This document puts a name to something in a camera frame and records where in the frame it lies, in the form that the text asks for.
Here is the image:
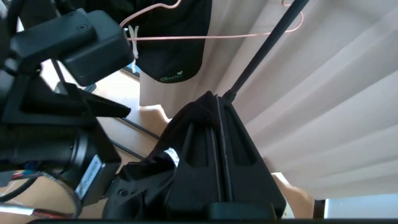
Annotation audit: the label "black garment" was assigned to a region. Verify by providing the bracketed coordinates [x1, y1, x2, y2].
[116, 91, 220, 220]

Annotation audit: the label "black shorts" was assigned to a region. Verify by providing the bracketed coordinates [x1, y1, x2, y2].
[62, 0, 213, 84]

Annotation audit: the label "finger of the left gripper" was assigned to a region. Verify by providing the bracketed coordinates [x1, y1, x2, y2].
[103, 169, 174, 219]

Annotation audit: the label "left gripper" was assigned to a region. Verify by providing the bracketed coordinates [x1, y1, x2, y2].
[0, 82, 131, 206]

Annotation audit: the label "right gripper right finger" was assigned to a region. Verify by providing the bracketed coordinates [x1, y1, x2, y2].
[216, 95, 287, 218]

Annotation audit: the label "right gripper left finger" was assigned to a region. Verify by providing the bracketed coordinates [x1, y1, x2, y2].
[166, 123, 224, 218]

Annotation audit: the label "black clothes rack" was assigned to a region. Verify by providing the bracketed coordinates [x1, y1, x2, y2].
[51, 0, 311, 160]

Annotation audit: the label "pink clothes hanger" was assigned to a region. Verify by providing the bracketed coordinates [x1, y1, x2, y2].
[119, 0, 305, 42]

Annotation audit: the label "black cable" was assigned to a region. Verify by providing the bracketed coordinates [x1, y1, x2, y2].
[0, 177, 38, 203]

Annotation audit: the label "window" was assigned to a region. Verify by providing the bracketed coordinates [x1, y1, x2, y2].
[121, 63, 141, 82]

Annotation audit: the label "beige curtain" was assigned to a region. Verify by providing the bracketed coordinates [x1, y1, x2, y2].
[139, 0, 398, 200]

